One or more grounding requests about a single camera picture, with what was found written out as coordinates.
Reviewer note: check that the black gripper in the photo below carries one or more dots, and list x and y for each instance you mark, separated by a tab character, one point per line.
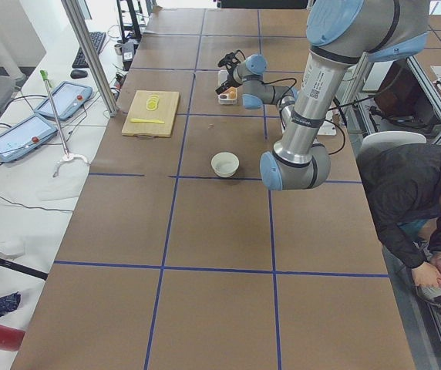
233	78

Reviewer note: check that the brown egg carried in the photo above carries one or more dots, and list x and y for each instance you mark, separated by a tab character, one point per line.
232	93

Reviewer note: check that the clear plastic egg box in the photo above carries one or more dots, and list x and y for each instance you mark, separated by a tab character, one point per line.
223	98

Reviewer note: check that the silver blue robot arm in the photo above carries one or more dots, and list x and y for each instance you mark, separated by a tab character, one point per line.
339	34

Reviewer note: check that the lemon slice one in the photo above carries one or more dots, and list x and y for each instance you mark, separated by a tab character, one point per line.
152	104

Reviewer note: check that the white bowl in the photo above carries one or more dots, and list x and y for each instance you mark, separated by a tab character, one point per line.
224	164

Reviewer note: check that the bamboo cutting board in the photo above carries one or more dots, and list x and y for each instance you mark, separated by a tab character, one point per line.
167	110

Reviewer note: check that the yellow plastic knife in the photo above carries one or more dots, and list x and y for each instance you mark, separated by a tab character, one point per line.
150	121

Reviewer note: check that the black computer mouse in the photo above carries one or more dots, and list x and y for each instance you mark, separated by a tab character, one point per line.
78	74

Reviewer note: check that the white chair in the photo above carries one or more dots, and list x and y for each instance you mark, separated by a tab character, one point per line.
375	143

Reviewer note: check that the teach pendant far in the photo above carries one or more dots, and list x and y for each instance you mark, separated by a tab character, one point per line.
68	97

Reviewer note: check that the teach pendant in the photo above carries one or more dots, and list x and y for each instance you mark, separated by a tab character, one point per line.
68	97
25	137

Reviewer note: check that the grabber reach tool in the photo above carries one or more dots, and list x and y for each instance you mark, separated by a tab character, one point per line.
68	156

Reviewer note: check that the teach pendant near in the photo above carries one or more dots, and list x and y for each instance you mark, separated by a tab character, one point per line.
25	137

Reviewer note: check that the person in black jacket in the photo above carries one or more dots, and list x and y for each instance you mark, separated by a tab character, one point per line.
403	189

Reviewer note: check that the aluminium frame post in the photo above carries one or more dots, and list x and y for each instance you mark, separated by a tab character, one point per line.
77	21

